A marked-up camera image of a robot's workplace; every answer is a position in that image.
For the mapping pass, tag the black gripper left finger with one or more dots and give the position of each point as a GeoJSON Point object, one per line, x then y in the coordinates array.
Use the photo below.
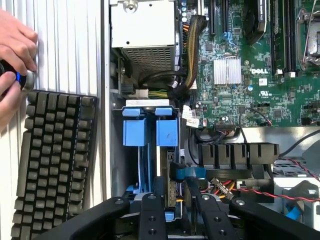
{"type": "Point", "coordinates": [150, 220]}

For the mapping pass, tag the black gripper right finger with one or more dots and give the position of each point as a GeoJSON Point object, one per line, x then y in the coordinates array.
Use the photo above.
{"type": "Point", "coordinates": [215, 220]}

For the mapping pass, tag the blue disk bay latch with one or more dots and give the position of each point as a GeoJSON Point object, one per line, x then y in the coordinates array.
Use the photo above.
{"type": "Point", "coordinates": [167, 132]}

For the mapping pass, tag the person's bare hand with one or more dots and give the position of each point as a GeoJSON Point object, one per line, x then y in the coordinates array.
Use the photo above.
{"type": "Point", "coordinates": [17, 42]}

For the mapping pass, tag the black fan shroud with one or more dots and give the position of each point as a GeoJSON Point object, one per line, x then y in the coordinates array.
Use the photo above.
{"type": "Point", "coordinates": [237, 152]}

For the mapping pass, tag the blue drive cage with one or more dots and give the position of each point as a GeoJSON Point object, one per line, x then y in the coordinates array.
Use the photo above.
{"type": "Point", "coordinates": [117, 150]}

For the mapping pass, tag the blue hard drive caddies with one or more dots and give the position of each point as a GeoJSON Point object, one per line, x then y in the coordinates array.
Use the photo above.
{"type": "Point", "coordinates": [136, 132]}

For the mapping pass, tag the black computer keyboard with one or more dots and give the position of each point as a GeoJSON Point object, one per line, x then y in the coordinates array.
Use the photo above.
{"type": "Point", "coordinates": [55, 162]}

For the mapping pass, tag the green motherboard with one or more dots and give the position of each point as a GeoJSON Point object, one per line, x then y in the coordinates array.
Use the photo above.
{"type": "Point", "coordinates": [262, 100]}

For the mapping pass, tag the silver chipset heat sink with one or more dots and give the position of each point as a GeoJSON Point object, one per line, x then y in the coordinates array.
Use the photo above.
{"type": "Point", "coordinates": [227, 71]}

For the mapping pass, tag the open black PC case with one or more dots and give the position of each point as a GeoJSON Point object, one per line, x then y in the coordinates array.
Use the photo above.
{"type": "Point", "coordinates": [105, 75]}

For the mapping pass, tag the RAM slot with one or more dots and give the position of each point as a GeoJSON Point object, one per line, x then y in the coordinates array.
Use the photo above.
{"type": "Point", "coordinates": [290, 37]}
{"type": "Point", "coordinates": [278, 37]}

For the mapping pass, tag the silver power supply unit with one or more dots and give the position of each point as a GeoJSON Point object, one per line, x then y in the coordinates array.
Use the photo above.
{"type": "Point", "coordinates": [142, 25]}

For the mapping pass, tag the black expansion slot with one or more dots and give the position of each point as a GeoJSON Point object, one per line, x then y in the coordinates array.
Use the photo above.
{"type": "Point", "coordinates": [213, 17]}
{"type": "Point", "coordinates": [224, 16]}

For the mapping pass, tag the CPU socket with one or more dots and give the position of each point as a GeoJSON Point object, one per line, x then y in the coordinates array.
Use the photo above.
{"type": "Point", "coordinates": [310, 37]}

